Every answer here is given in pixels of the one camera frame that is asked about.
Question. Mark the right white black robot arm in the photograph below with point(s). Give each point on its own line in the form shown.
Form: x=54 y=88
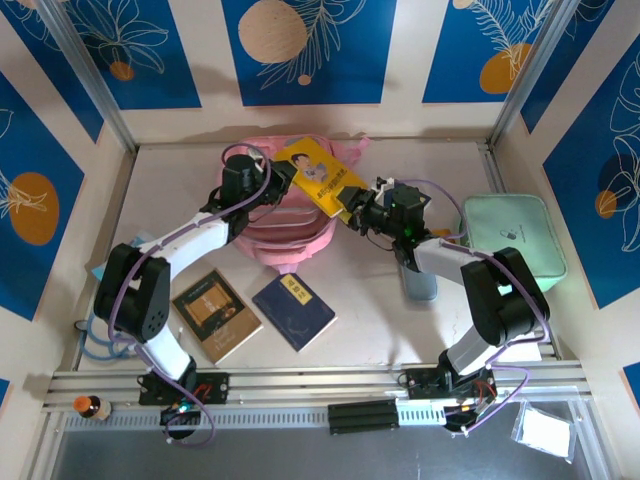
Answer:
x=500 y=300

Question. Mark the brown bottle orange cap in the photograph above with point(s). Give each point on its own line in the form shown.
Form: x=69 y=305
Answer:
x=92 y=407

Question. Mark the light blue flat piece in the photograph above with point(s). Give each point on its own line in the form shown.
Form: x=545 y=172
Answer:
x=98 y=271

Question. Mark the grey slotted strip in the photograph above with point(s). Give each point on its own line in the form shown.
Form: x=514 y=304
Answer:
x=250 y=419

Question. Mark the yellow cartoon cover book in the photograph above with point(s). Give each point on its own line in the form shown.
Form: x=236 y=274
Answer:
x=322 y=175

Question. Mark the grey blue pencil case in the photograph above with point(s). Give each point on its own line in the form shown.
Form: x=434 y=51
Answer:
x=420 y=287

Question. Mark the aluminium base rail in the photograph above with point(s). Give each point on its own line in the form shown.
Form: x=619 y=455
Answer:
x=310 y=382

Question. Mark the mint green zip pouch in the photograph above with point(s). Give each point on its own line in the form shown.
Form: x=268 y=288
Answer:
x=520 y=235

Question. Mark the aluminium frame post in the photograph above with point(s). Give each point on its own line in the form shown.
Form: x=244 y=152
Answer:
x=95 y=80
x=525 y=75

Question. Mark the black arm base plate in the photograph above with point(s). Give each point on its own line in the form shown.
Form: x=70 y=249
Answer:
x=215 y=387
x=425 y=385

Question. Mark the orange flat card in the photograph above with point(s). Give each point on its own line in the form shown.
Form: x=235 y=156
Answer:
x=441 y=232

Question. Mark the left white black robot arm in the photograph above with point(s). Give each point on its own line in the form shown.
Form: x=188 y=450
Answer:
x=135 y=300

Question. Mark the pink backpack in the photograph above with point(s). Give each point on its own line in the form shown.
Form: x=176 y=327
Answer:
x=285 y=240

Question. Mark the black and gold book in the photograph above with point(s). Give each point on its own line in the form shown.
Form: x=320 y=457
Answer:
x=217 y=315

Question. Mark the blue tissue packet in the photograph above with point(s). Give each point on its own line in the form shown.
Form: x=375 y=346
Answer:
x=142 y=239

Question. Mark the clear bag white contents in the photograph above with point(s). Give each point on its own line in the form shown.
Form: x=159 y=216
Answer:
x=544 y=432

